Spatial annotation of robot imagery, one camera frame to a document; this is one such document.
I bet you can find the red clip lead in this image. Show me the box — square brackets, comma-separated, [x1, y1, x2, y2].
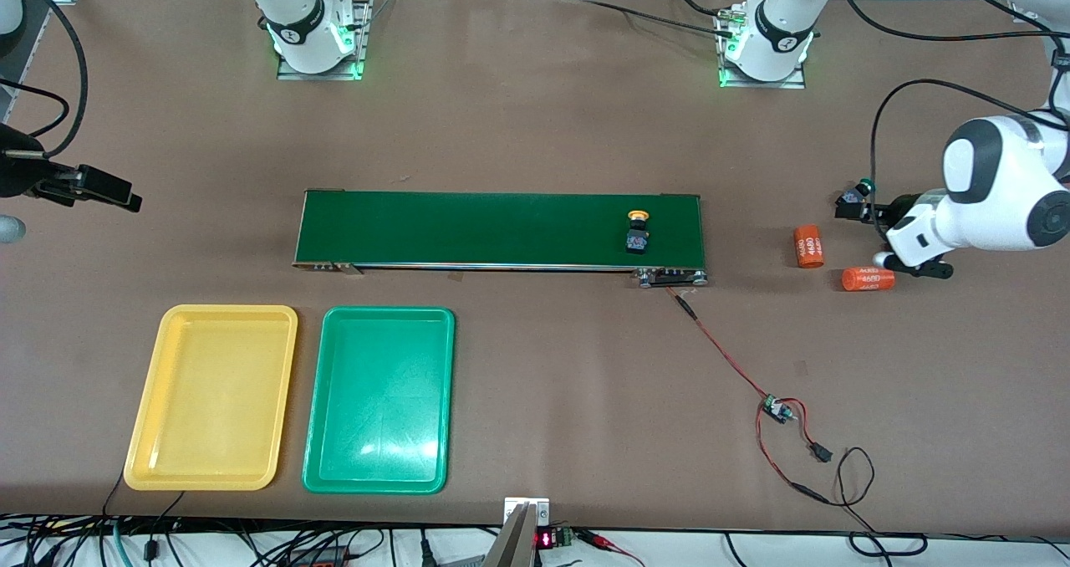
[577, 529, 646, 567]

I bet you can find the thin black looped cable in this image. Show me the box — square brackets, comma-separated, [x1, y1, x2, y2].
[790, 447, 929, 558]

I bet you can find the green plastic tray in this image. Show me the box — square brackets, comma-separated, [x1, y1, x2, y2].
[302, 306, 456, 495]

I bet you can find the red and black wire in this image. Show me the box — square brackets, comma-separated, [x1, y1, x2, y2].
[666, 287, 818, 503]

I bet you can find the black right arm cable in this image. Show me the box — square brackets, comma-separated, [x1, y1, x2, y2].
[42, 0, 89, 158]

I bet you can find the green push button switch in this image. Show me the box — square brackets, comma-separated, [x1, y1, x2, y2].
[836, 180, 877, 217]

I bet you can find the black cable tangle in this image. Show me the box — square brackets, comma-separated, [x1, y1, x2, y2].
[0, 471, 502, 567]

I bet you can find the yellow plastic tray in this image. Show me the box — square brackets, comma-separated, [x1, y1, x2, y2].
[124, 304, 299, 492]

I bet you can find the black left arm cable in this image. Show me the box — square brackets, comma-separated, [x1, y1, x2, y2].
[836, 0, 1070, 246]

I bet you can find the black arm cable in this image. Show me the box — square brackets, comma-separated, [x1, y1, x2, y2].
[42, 0, 89, 158]
[836, 0, 1070, 246]

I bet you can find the yellow push button switch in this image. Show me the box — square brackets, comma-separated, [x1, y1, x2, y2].
[625, 208, 654, 255]

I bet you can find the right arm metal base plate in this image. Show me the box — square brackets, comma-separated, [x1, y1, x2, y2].
[276, 0, 373, 81]

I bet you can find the black base power cable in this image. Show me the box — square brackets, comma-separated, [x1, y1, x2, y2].
[581, 0, 736, 39]

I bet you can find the green conveyor belt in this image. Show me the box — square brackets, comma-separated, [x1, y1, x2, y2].
[293, 189, 710, 289]

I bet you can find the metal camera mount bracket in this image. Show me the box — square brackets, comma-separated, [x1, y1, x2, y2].
[482, 497, 553, 567]

